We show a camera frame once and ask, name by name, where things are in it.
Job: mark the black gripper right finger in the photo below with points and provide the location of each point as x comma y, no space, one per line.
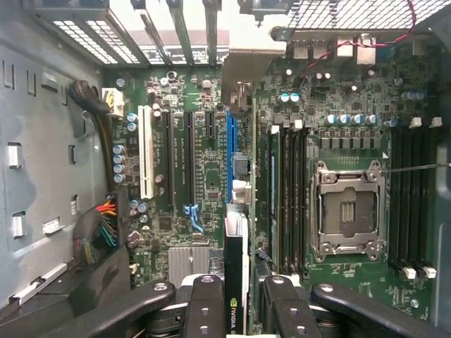
289,313

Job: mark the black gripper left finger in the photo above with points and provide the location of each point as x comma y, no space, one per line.
204,310

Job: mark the silver chipset heatsink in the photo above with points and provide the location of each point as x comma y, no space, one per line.
188,262

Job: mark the blue slot retention clip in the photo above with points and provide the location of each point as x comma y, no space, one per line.
193,218

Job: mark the black RAM slot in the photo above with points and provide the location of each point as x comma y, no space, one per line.
430,197
417,197
406,197
304,197
394,197
286,197
295,197

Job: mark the metal CPU socket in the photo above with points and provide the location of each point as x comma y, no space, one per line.
347,211

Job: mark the RAM stick with black label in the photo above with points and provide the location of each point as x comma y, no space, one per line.
274,193

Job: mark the long black expansion slot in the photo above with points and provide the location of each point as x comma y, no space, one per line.
189,158
168,158

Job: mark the blue expansion slot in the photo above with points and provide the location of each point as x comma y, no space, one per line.
230,155

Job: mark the white expansion slot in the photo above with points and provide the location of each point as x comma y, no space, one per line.
145,151

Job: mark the short black expansion slot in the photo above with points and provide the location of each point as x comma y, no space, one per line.
210,125

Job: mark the thin socket locking lever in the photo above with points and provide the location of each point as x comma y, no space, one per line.
415,169

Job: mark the open black PC case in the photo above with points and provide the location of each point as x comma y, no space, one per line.
42,158

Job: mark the green motherboard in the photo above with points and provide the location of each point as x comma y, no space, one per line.
352,91

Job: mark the metal rear port block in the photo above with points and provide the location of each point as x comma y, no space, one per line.
309,48
344,47
365,55

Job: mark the black plastic air duct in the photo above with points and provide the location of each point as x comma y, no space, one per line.
102,278

